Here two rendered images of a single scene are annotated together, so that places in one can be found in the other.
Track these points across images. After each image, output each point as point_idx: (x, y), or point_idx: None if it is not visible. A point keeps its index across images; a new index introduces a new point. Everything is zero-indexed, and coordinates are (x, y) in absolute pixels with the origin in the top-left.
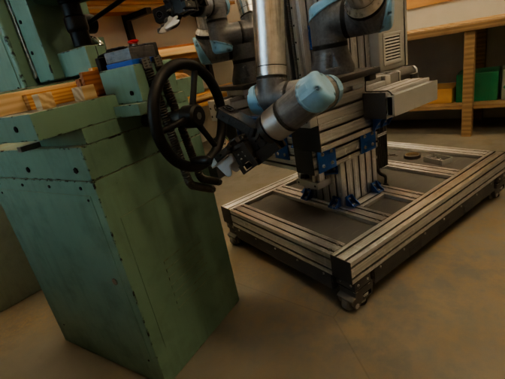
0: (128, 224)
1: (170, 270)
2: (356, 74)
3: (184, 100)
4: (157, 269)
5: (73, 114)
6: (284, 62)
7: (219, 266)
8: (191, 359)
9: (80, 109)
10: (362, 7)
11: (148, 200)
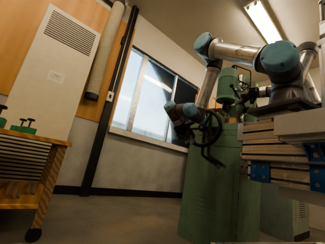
0: (192, 162)
1: (198, 191)
2: (266, 105)
3: (217, 126)
4: (193, 185)
5: (193, 126)
6: (198, 102)
7: (225, 221)
8: (188, 241)
9: (195, 125)
10: (251, 65)
11: (202, 160)
